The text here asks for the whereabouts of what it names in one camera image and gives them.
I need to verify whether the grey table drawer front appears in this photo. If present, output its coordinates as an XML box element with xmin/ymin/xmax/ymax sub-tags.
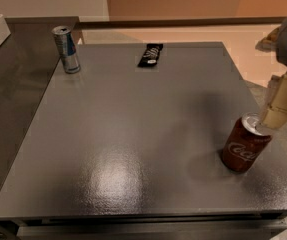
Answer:
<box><xmin>17</xmin><ymin>220</ymin><xmax>287</xmax><ymax>240</ymax></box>

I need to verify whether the black rxbar chocolate bar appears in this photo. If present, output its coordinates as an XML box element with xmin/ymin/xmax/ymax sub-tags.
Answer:
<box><xmin>138</xmin><ymin>43</ymin><xmax>163</xmax><ymax>68</ymax></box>

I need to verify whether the red coke can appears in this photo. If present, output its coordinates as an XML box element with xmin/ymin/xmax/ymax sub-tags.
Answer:
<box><xmin>221</xmin><ymin>113</ymin><xmax>272</xmax><ymax>173</ymax></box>

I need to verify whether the blue silver energy drink can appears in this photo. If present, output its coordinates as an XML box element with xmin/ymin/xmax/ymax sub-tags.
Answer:
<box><xmin>52</xmin><ymin>26</ymin><xmax>81</xmax><ymax>74</ymax></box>

